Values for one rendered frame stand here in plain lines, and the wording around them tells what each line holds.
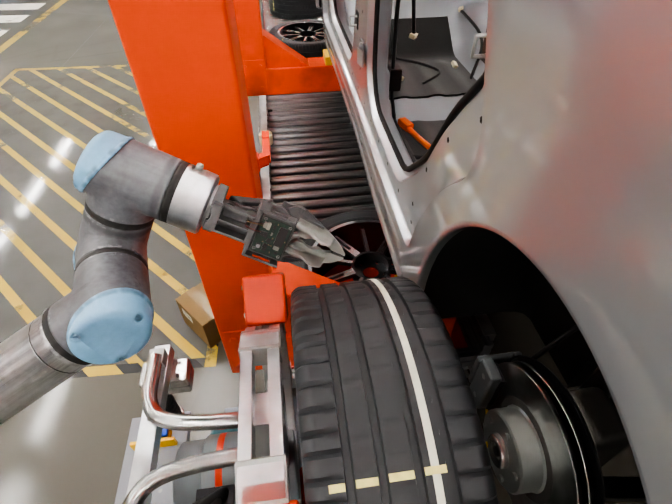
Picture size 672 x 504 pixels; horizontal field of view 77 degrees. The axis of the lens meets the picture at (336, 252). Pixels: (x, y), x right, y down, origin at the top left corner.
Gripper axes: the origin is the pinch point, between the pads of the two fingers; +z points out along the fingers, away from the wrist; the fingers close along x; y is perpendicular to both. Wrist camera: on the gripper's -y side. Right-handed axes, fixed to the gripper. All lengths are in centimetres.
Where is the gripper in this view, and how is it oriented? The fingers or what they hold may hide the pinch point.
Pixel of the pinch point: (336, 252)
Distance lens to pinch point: 67.3
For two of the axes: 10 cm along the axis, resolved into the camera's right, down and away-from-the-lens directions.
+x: 4.2, -8.7, -2.5
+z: 9.0, 3.6, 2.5
